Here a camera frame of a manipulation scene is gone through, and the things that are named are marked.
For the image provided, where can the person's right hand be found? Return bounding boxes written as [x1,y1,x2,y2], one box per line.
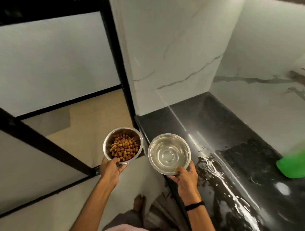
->
[167,160,199,198]

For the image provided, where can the person's left hand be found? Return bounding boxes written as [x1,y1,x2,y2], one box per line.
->
[99,157,129,189]

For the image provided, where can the steel bowl with kibble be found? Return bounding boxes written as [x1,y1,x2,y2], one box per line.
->
[103,127,143,165]

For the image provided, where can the steel bowl with water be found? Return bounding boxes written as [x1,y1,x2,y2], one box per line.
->
[148,133,191,176]

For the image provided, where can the person's left forearm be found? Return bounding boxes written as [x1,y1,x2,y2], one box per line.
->
[70,178,115,231]

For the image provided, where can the person's right forearm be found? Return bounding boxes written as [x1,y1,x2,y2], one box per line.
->
[180,190,216,231]

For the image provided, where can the brown pet kibble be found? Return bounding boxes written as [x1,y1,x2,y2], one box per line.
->
[109,134,139,162]

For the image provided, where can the black wristband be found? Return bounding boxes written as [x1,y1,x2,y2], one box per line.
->
[184,201,205,212]

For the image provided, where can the person's foot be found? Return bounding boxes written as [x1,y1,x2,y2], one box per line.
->
[133,194,146,214]

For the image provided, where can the person's grey shorts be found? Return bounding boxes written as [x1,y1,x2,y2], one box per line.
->
[101,209,153,231]

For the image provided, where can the green plastic object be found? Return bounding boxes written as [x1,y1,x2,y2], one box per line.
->
[276,142,305,179]

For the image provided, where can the black framed glass door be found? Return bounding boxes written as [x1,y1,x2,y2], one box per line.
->
[0,0,141,218]

